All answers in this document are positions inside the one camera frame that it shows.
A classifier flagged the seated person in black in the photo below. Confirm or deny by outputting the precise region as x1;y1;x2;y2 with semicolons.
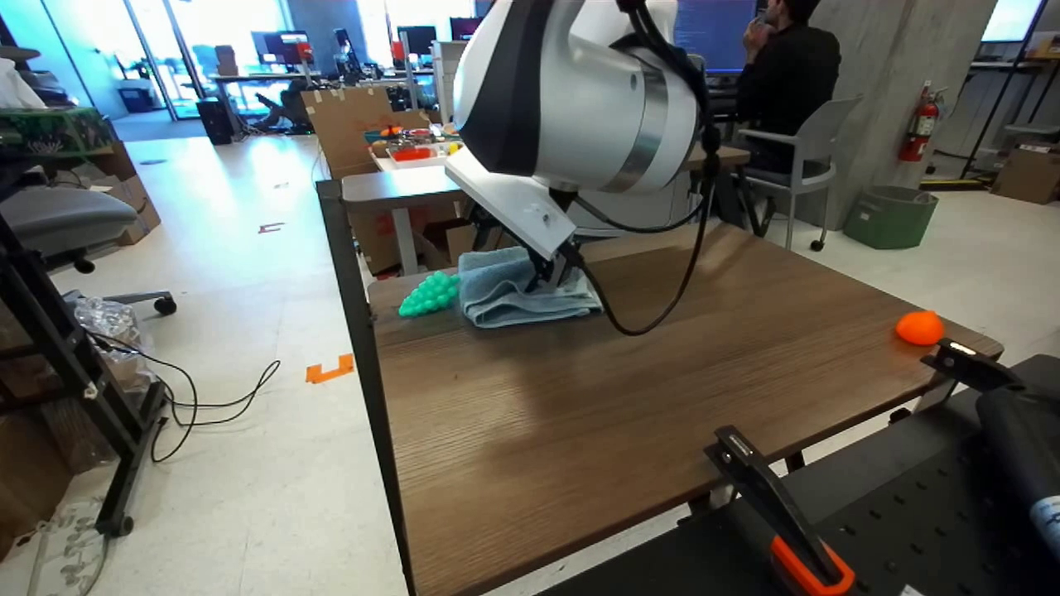
732;0;846;175

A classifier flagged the white board panel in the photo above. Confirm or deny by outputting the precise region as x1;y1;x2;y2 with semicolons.
435;40;475;127

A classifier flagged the red fire extinguisher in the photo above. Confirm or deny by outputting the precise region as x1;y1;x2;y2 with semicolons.
895;78;948;168

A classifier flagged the long wooden desk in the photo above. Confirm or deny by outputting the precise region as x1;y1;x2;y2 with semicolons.
337;141;756;277

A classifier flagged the orange carrot toy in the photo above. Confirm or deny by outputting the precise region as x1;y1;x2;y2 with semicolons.
890;308;952;353

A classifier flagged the black metal stand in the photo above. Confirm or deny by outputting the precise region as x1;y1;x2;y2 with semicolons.
0;215;174;543

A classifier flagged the cardboard box under desk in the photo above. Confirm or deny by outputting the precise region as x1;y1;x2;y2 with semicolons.
417;212;518;272

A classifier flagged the blue fabric object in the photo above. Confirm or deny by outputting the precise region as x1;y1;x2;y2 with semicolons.
1028;494;1060;569

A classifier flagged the black equipment with orange part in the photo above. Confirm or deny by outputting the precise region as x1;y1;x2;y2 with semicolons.
539;353;1060;596

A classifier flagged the grey armchair on castors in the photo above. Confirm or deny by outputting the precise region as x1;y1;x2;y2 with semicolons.
729;96;859;254

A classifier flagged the white tray of colourful toys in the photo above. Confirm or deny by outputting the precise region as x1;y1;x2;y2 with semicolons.
365;116;466;171

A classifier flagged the brown cardboard panel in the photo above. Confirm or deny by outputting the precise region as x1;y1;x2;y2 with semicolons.
302;82;438;186

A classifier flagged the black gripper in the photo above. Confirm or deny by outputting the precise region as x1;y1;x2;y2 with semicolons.
519;235;589;293

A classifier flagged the black floor cable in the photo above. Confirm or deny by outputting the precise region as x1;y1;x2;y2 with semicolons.
78;329;285;466

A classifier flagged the grey padded office chair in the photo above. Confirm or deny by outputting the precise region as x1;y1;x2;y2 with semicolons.
0;181;179;322

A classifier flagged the brown cardboard box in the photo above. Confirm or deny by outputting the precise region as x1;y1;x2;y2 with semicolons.
990;141;1060;210

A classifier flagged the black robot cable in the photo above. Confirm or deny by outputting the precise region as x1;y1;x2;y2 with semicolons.
546;0;722;342

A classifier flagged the crumpled clear plastic sheet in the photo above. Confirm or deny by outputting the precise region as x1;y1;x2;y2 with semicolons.
58;288;147;353

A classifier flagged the blue-lit computer monitor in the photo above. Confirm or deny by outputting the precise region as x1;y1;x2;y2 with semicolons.
672;0;764;78

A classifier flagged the green storage bin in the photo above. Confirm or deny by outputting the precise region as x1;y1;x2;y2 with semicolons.
840;181;939;250

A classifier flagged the green bumpy toy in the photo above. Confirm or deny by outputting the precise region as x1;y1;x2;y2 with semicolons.
394;268;465;324

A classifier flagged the light blue terry towel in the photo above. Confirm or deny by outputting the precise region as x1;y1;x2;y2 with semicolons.
455;240;606;333

